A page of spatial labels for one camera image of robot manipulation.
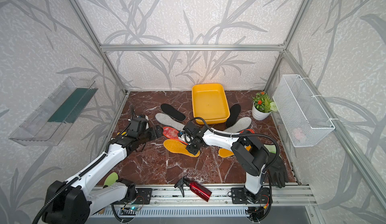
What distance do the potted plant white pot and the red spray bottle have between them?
56 centimetres

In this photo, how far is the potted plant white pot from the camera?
0.93 m

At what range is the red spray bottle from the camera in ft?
2.38
